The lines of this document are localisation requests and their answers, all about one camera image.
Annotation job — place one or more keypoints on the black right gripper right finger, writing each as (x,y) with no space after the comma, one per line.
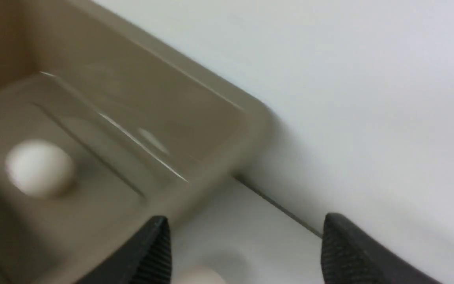
(350,256)

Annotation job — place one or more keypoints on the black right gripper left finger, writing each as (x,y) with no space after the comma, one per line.
(146,258)

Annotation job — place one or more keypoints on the white plain table-tennis ball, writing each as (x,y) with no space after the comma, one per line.
(40,169)

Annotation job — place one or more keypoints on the tan plastic rectangular bin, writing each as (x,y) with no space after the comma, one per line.
(150,131)

